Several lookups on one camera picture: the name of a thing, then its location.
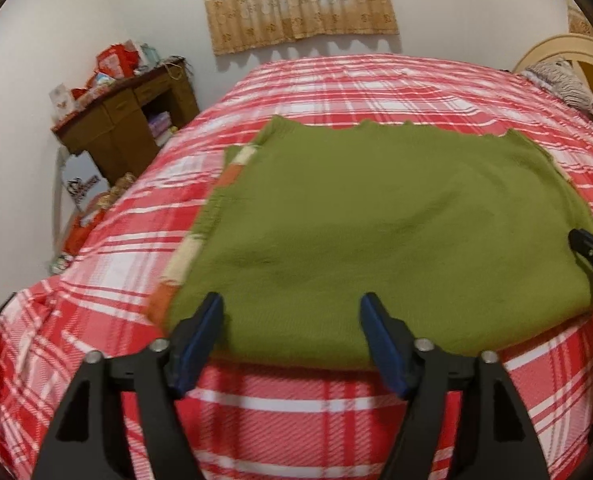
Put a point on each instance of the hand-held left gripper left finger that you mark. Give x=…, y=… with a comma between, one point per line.
x=199, y=345

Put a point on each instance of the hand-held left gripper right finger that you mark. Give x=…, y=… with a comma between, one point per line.
x=381, y=345

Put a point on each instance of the green orange striped knit sweater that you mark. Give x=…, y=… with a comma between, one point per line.
x=376, y=220

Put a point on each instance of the red plaid bed sheet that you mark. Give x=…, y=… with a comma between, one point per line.
x=301, y=435

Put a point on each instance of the red plastic bag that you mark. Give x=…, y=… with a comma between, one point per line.
x=79, y=232

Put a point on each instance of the grey floral pillow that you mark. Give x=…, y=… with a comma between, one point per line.
x=561, y=80

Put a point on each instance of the white printed paper bag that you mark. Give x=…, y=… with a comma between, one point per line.
x=84, y=187

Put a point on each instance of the white leaning board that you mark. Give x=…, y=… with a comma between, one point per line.
x=59, y=200

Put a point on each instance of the cream wooden headboard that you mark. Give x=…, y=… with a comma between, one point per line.
x=556, y=45

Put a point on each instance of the brown wooden desk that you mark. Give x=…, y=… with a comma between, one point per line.
x=121, y=125

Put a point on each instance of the narrow beige floral curtain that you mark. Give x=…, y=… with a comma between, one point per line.
x=582, y=20

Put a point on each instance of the white greeting card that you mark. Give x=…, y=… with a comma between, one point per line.
x=61, y=102

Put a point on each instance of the red white packet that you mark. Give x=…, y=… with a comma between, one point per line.
x=90, y=87

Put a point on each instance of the pale blue box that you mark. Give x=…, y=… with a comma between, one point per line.
x=146, y=53

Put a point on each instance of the red gift box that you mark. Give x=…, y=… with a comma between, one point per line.
x=114, y=60

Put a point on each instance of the wide beige floral curtain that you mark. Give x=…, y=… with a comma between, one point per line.
x=296, y=5

